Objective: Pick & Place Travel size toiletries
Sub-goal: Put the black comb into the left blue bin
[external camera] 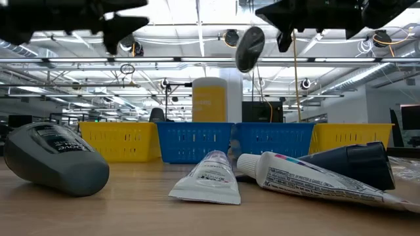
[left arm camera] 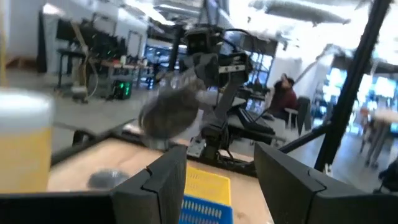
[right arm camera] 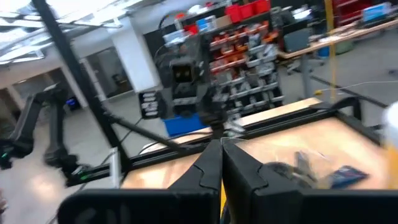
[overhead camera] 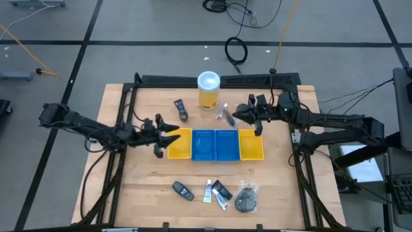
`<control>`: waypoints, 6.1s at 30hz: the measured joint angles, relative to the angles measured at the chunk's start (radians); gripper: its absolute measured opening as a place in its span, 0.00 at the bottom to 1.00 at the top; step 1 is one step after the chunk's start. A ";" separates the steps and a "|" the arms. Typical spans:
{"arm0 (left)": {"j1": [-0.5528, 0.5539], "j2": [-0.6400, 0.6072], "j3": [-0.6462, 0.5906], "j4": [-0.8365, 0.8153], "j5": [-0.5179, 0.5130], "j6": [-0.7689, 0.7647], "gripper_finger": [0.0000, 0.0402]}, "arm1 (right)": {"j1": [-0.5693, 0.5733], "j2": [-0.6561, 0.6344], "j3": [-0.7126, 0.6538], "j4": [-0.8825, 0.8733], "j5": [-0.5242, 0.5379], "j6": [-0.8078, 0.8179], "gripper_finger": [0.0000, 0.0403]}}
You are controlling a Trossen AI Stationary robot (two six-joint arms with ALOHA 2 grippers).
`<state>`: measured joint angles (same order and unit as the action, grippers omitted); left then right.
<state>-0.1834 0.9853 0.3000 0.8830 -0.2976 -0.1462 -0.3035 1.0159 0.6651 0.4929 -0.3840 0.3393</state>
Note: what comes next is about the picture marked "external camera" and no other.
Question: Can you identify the black monitor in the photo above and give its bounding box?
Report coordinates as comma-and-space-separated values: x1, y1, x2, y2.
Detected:
8, 114, 33, 128
400, 104, 420, 131

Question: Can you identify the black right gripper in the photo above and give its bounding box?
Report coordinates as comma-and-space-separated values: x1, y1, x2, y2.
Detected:
255, 0, 365, 53

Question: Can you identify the dark office chair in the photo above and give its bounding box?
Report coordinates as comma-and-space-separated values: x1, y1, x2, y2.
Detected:
149, 107, 166, 123

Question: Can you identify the long ceiling light rail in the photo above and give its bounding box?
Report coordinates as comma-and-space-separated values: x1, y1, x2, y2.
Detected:
0, 57, 420, 64

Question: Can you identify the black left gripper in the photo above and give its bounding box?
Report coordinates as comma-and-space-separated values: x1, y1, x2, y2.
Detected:
0, 0, 150, 55

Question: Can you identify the large black screen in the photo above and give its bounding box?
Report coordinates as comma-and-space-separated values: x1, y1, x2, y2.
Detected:
241, 100, 284, 123

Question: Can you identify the yellow plastic basket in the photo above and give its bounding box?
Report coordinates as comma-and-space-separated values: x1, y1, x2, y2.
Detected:
78, 121, 161, 164
308, 123, 394, 155

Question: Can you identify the silver ventilation duct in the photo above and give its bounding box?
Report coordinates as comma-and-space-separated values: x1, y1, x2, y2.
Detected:
323, 49, 420, 96

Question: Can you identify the yellow canister white lid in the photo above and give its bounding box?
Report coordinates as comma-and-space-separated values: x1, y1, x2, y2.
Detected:
192, 77, 228, 123

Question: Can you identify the small white Crest toothpaste tube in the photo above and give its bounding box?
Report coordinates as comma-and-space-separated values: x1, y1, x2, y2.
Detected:
168, 149, 242, 206

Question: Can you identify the dark navy tube black cap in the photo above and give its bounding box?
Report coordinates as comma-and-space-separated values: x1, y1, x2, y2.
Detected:
297, 141, 396, 191

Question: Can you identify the grey Dove bottle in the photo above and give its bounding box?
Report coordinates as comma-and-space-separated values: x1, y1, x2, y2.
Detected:
3, 122, 110, 197

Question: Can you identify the blue plastic basket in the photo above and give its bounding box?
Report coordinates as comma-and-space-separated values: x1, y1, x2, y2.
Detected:
156, 121, 236, 165
233, 122, 316, 161

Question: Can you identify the white toothpaste tube ribbed cap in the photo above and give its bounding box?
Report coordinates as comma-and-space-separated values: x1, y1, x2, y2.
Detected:
236, 151, 420, 214

